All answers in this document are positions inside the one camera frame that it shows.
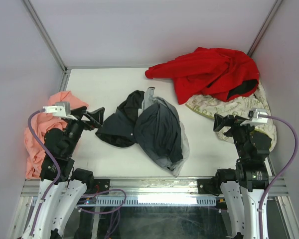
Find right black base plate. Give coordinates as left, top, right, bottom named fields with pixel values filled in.
left=197, top=178, right=220, bottom=196

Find white slotted cable duct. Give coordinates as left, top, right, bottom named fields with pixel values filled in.
left=31, top=196, right=217, bottom=207

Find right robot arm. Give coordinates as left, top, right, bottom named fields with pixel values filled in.
left=213, top=109, right=272, bottom=239

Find red jacket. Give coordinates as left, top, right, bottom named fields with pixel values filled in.
left=145, top=47, right=260, bottom=105

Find cream patterned garment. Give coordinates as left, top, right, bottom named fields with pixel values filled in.
left=185, top=83, right=277, bottom=152

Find left aluminium corner post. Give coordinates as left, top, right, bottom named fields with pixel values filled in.
left=21, top=0, right=67, bottom=72

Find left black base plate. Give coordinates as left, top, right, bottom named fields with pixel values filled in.
left=90, top=178, right=110, bottom=194

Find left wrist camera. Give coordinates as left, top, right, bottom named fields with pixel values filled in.
left=43, top=102, right=71, bottom=118

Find pink cloth garment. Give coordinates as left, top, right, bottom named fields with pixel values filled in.
left=24, top=90, right=89, bottom=180

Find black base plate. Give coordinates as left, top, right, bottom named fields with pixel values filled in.
left=197, top=178, right=220, bottom=196
left=90, top=178, right=110, bottom=194

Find aluminium corner post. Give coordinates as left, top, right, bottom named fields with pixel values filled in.
left=21, top=0, right=67, bottom=72
left=247, top=0, right=284, bottom=57

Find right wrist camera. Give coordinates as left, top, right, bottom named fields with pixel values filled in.
left=240, top=108, right=268, bottom=126

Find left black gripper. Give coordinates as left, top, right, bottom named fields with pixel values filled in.
left=64, top=106, right=104, bottom=156

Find aluminium front rail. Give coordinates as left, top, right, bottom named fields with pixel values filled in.
left=21, top=177, right=289, bottom=197

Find dark grey zip jacket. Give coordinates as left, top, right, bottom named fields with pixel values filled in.
left=96, top=87, right=190, bottom=176

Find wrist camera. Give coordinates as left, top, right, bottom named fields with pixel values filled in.
left=43, top=102, right=71, bottom=118
left=240, top=108, right=268, bottom=126

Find right aluminium corner post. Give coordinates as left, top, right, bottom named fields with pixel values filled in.
left=247, top=0, right=284, bottom=57

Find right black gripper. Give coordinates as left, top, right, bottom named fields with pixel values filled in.
left=212, top=113, right=257, bottom=160

